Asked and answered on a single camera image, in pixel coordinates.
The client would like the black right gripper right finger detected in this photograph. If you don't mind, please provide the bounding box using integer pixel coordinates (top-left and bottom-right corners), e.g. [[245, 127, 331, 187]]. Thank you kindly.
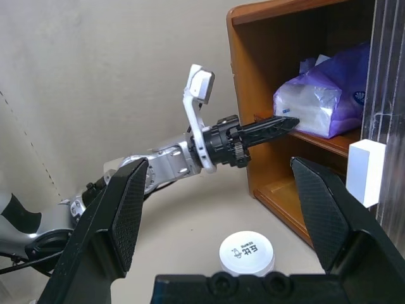
[[290, 156, 405, 281]]

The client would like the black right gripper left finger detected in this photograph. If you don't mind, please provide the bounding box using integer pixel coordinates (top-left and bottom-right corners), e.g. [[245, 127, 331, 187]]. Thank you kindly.
[[37, 157, 149, 304]]

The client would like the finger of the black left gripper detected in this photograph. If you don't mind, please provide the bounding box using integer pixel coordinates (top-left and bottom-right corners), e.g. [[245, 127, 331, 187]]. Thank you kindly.
[[249, 115, 301, 129], [240, 121, 299, 149]]

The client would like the purple plastic tissue pack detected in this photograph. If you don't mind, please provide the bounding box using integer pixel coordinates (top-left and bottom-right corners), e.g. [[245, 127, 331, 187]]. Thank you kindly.
[[272, 41, 371, 139]]

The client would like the brown wooden cabinet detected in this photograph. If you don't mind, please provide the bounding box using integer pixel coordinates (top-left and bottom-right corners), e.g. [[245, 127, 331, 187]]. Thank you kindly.
[[226, 0, 405, 251]]

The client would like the grey robot torso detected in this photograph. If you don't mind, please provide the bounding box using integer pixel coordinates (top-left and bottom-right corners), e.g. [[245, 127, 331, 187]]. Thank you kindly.
[[0, 192, 42, 254]]

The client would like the white bottle with printed cap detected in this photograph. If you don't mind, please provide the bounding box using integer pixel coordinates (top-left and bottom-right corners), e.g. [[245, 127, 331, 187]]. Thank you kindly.
[[218, 231, 277, 277]]

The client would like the clear ribbed sliding door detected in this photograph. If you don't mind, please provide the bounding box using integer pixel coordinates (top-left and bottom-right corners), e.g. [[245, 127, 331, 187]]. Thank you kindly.
[[360, 0, 405, 251]]

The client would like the white rectangular door handle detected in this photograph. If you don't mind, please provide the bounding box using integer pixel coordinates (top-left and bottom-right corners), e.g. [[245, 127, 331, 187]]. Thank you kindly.
[[346, 138, 387, 209]]

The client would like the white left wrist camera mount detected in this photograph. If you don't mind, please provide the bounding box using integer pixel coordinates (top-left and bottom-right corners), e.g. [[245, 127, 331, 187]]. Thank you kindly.
[[182, 64, 219, 174]]

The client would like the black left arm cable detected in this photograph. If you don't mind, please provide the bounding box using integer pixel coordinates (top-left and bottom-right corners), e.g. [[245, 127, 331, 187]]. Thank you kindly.
[[0, 251, 69, 276]]

